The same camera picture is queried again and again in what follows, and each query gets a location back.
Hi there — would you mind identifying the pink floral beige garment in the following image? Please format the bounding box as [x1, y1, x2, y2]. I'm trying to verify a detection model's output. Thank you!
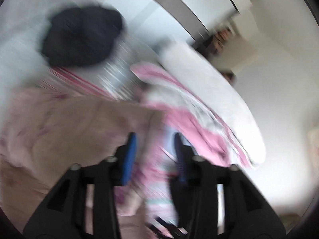
[1, 88, 163, 231]

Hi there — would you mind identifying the pink white floral blanket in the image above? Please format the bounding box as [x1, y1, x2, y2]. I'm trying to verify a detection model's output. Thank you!
[130, 63, 252, 167]

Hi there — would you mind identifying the pink striped knit garment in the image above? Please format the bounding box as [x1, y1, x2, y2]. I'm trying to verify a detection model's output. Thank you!
[37, 39, 180, 239]

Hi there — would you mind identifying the white folded duvet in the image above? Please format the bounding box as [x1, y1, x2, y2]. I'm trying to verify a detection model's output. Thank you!
[158, 40, 267, 165]

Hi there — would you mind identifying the grey fleece bed cover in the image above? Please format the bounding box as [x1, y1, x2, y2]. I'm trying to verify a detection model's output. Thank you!
[1, 0, 151, 113]

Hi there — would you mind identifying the black puffy jacket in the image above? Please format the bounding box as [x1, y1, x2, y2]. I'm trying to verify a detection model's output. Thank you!
[41, 5, 124, 68]

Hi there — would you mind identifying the white sliding door wardrobe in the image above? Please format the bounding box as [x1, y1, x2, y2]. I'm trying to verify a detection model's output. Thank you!
[101, 0, 237, 47]

